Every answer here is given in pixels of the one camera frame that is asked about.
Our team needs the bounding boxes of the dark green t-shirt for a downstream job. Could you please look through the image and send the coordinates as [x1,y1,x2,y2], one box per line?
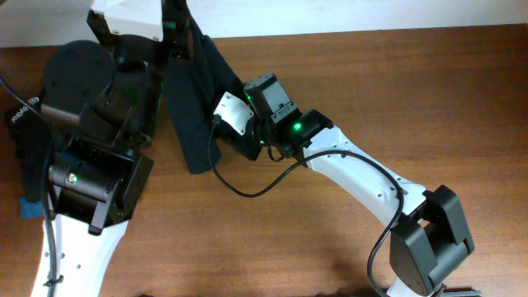
[163,18,243,174]

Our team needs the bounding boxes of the black cable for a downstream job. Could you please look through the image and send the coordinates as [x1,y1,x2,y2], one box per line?
[0,76,63,297]
[207,115,405,297]

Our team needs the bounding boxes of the black folded garment with logo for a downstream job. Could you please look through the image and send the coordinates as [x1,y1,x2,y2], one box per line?
[4,104,51,202]

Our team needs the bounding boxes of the right black cable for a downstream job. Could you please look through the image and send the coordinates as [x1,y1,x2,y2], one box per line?
[207,115,405,297]

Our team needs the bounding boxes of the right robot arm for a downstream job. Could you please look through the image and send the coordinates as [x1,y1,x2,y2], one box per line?
[210,73,474,296]

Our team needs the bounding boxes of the blue denim jeans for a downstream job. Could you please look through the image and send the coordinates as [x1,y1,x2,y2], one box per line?
[18,198,44,219]

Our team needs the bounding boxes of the left black cable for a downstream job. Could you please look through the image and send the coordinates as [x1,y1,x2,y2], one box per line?
[0,76,63,297]

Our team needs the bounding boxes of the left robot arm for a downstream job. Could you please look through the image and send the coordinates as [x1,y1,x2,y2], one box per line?
[32,1,192,296]

